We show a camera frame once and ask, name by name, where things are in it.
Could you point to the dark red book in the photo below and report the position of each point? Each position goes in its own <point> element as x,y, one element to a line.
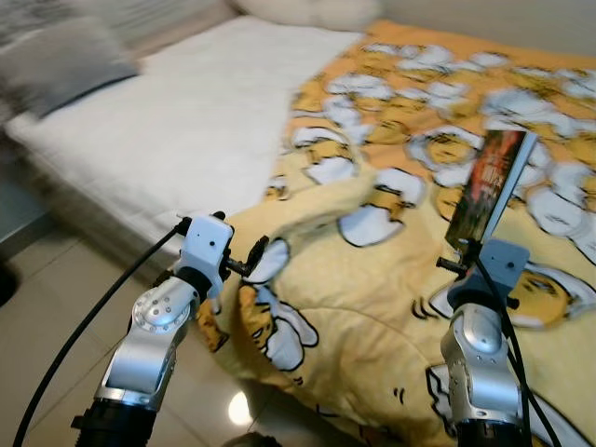
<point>489,186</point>

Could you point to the yellow cartoon print blanket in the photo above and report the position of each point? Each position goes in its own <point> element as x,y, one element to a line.
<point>391,307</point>

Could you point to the grey pillow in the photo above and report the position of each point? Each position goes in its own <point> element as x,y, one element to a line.
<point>65,65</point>

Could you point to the white quilted mattress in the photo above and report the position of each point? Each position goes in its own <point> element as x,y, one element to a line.
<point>186,121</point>

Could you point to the cream knotted pillow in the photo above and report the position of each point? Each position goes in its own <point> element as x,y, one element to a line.
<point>307,11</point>

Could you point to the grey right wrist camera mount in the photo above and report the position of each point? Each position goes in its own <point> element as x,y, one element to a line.
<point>503,265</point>

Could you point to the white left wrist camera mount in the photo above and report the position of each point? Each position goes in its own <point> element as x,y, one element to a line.
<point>205,247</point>

